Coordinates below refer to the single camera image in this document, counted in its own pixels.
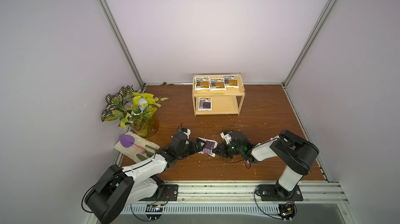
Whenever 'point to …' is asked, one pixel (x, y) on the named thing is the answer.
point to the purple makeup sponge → (127, 140)
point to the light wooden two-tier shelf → (217, 93)
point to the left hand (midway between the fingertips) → (203, 146)
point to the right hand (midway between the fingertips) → (211, 150)
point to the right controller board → (286, 211)
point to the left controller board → (153, 208)
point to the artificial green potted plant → (133, 108)
